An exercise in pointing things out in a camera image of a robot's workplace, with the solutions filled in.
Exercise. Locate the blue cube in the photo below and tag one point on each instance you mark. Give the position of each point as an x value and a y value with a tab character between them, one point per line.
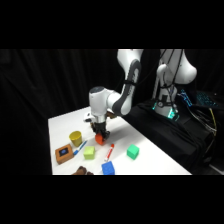
108	168

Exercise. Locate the lime green cube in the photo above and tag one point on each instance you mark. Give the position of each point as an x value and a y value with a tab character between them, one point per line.
89	152

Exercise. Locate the green base light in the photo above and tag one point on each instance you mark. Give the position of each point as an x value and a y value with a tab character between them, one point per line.
171	115

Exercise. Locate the black cloth covered stand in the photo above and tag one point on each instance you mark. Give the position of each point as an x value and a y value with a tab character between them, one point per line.
166	136

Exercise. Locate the black curtain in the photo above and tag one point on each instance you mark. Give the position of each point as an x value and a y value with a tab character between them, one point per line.
36	100

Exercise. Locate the dark brown plush toy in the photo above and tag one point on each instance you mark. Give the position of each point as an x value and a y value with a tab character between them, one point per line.
82	171

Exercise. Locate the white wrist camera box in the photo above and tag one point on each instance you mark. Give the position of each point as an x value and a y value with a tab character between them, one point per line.
88	117

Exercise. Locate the blue marker pen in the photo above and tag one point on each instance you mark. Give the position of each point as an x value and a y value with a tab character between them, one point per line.
80	148

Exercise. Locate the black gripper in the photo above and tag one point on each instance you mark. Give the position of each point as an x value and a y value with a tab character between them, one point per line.
100	127

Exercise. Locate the cyan backlit keyboard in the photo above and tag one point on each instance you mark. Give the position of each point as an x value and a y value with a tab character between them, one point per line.
205	98

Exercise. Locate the tan wrist connector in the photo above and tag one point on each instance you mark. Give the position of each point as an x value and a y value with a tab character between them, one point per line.
111	116

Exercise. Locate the brown box with blue screen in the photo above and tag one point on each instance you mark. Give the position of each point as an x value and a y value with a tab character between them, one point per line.
64	153

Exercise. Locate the yellow cup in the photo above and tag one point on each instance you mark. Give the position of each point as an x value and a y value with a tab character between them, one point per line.
76	138

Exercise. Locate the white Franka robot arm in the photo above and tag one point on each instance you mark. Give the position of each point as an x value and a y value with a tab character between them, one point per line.
128	90

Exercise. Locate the red marker pen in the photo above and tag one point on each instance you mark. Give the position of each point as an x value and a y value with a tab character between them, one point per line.
109	152

